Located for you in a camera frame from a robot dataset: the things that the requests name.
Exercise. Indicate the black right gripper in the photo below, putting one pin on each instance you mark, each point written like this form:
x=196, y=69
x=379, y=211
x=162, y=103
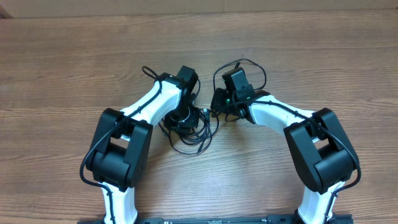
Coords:
x=219, y=101

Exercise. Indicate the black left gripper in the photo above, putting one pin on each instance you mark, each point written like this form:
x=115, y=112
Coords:
x=193, y=121

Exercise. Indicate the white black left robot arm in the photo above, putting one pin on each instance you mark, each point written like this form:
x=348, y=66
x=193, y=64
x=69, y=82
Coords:
x=120, y=146

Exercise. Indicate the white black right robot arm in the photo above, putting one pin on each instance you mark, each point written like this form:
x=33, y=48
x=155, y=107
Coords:
x=323, y=156

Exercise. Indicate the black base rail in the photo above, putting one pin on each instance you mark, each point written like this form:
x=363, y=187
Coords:
x=217, y=220

